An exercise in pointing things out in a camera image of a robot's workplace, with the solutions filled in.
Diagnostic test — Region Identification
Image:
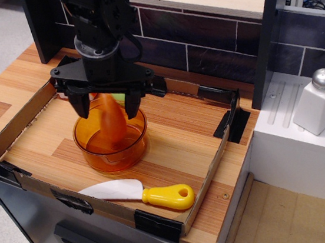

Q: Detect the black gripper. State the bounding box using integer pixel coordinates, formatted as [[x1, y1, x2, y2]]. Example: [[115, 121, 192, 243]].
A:
[[50, 55, 154, 119]]

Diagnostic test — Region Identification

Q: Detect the orange toy carrot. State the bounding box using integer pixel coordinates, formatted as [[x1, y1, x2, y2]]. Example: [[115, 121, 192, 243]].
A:
[[97, 93, 127, 144]]

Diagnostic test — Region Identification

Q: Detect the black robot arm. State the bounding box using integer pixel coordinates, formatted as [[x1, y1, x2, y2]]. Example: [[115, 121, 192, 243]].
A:
[[50, 0, 154, 119]]

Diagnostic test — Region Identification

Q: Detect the transparent orange plastic pot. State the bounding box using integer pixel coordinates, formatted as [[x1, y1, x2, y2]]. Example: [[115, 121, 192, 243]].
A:
[[72, 98, 148, 172]]

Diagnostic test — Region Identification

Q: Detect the cardboard fence with black tape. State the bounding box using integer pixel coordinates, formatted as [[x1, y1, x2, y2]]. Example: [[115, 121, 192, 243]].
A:
[[0, 33, 266, 243]]

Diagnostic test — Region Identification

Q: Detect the green toy pear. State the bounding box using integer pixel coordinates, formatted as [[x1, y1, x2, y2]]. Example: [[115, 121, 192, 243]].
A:
[[112, 93, 125, 102]]

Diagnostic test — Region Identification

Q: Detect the toy salmon sushi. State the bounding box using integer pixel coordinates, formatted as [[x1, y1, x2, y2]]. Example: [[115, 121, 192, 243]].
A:
[[57, 92, 68, 101]]

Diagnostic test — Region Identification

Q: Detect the white toy sink counter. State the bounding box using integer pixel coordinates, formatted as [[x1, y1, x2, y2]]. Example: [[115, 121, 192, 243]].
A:
[[249, 73, 325, 199]]

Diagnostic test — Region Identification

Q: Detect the white salt shaker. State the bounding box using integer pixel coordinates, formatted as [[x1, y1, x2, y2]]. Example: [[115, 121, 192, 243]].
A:
[[293, 68, 325, 136]]

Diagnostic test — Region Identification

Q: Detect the dark shelf post left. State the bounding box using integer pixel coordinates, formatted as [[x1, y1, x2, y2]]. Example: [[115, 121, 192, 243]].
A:
[[21, 0, 75, 64]]

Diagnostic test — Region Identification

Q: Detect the dark shelf post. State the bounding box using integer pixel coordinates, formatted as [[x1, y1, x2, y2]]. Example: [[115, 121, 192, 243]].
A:
[[252, 0, 286, 110], [21, 0, 75, 64]]

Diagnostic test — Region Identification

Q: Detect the toy knife yellow handle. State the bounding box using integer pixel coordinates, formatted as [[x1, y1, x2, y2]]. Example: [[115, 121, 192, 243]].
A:
[[79, 179, 195, 210]]

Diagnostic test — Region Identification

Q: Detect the dark shelf post right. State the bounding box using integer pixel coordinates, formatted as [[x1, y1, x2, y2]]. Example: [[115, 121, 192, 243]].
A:
[[252, 0, 286, 110]]

